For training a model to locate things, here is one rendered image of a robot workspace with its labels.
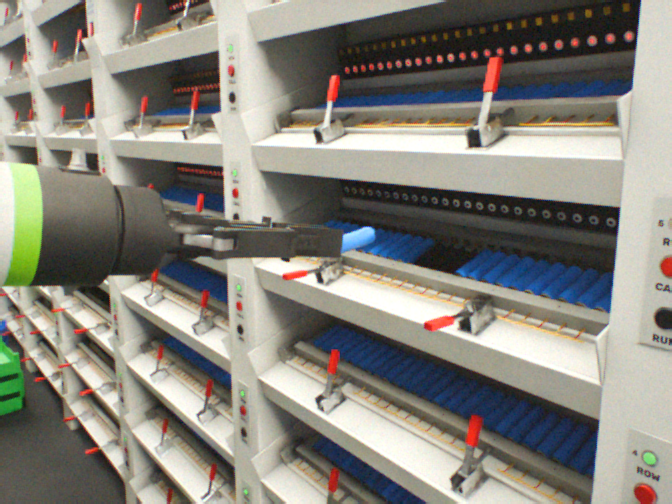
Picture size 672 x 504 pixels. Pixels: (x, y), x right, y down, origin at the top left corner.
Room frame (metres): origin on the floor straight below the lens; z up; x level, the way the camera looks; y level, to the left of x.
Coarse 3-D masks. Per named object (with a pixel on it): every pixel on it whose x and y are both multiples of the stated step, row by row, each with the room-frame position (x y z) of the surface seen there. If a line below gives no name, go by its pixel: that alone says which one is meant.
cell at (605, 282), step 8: (608, 272) 0.63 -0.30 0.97; (600, 280) 0.62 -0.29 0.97; (608, 280) 0.61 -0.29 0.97; (592, 288) 0.60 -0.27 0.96; (600, 288) 0.60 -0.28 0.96; (608, 288) 0.61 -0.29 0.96; (584, 296) 0.59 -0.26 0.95; (592, 296) 0.59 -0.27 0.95; (600, 296) 0.60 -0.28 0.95; (584, 304) 0.59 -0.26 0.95; (592, 304) 0.59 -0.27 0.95
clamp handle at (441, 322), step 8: (472, 304) 0.62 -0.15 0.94; (464, 312) 0.62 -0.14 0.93; (472, 312) 0.62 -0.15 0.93; (432, 320) 0.59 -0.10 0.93; (440, 320) 0.59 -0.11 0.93; (448, 320) 0.59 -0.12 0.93; (456, 320) 0.60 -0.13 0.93; (424, 328) 0.58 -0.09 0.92; (432, 328) 0.58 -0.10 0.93; (440, 328) 0.58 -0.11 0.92
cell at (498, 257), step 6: (498, 252) 0.74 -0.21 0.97; (492, 258) 0.73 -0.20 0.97; (498, 258) 0.73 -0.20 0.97; (504, 258) 0.73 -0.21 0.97; (486, 264) 0.72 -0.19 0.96; (492, 264) 0.72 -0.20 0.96; (474, 270) 0.71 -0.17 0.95; (480, 270) 0.71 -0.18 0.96; (486, 270) 0.71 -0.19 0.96; (468, 276) 0.71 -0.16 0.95; (474, 276) 0.70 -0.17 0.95; (480, 276) 0.70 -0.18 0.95
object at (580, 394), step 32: (320, 224) 1.05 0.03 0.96; (480, 224) 0.81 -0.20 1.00; (512, 224) 0.77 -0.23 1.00; (544, 224) 0.73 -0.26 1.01; (288, 288) 0.90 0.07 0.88; (320, 288) 0.82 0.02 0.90; (352, 288) 0.79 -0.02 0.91; (384, 288) 0.77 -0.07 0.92; (352, 320) 0.78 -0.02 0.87; (384, 320) 0.72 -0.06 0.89; (416, 320) 0.67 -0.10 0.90; (512, 320) 0.62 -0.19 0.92; (448, 352) 0.64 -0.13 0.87; (480, 352) 0.60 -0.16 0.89; (512, 352) 0.57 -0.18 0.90; (544, 352) 0.55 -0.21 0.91; (576, 352) 0.54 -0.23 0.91; (512, 384) 0.58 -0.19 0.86; (544, 384) 0.54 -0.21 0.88; (576, 384) 0.51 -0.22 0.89
